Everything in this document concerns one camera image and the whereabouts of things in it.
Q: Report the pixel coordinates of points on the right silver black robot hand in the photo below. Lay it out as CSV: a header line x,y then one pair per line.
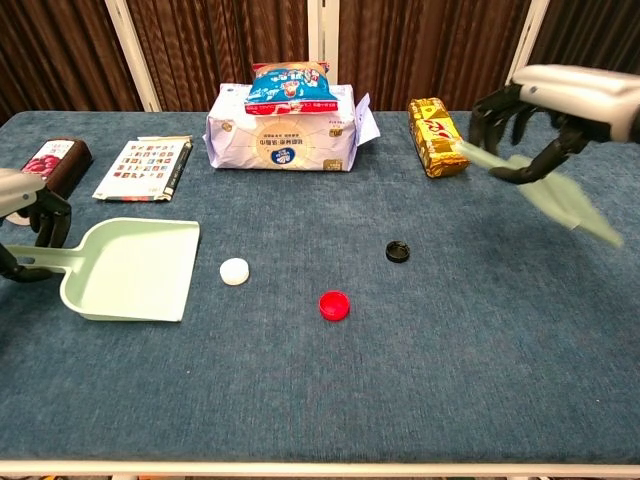
x,y
580,100

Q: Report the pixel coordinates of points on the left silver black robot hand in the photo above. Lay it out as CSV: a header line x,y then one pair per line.
x,y
50,215

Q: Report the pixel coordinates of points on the light green hand brush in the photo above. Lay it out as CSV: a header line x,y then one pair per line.
x,y
565,200

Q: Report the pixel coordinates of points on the light green plastic dustpan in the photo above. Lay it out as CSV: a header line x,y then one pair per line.
x,y
135,272

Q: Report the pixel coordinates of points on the white bottle cap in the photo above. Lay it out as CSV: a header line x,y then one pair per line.
x,y
234,272

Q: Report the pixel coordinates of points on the black bottle cap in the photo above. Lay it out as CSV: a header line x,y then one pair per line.
x,y
397,251

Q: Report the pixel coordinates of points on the red bottle cap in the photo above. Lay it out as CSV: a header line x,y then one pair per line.
x,y
334,305

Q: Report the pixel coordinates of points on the dark bottle with white cap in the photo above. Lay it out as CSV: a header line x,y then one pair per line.
x,y
60,160

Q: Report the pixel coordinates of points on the dark brown curtain panel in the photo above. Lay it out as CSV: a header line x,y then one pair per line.
x,y
220,45
590,35
55,55
425,50

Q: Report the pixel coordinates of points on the white printed flat box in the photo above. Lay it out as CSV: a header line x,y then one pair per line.
x,y
142,167

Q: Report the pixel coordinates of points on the gold snack package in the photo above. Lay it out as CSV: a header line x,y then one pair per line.
x,y
435,137

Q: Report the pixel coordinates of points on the white tissue pack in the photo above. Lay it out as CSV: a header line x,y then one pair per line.
x,y
280,142

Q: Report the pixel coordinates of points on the blue red snack bag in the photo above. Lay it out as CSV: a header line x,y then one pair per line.
x,y
290,87

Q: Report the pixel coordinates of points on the blue tablecloth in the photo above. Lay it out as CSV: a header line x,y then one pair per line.
x,y
320,380

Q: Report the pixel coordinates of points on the white slanted frame post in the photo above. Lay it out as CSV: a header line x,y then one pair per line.
x,y
132,55
525,45

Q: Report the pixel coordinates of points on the white upright frame post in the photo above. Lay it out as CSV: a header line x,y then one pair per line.
x,y
322,35

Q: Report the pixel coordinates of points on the white table frame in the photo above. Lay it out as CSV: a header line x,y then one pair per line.
x,y
320,469

